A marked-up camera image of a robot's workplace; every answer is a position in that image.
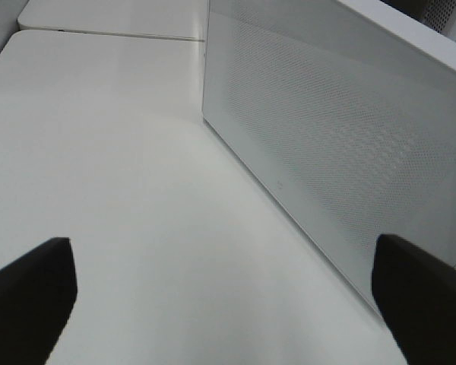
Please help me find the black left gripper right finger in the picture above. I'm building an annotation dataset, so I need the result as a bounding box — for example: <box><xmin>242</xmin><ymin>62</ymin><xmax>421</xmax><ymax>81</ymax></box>
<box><xmin>371</xmin><ymin>233</ymin><xmax>456</xmax><ymax>364</ymax></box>

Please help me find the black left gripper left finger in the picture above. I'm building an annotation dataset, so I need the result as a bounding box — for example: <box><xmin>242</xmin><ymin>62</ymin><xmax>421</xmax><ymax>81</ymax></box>
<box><xmin>0</xmin><ymin>237</ymin><xmax>78</xmax><ymax>364</ymax></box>

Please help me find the white microwave door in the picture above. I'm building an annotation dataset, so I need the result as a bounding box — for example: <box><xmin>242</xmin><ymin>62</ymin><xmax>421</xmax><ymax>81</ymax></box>
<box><xmin>202</xmin><ymin>1</ymin><xmax>456</xmax><ymax>305</ymax></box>

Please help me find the white microwave oven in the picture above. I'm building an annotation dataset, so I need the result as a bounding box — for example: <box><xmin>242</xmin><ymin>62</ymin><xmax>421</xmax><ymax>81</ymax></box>
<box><xmin>338</xmin><ymin>1</ymin><xmax>456</xmax><ymax>72</ymax></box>

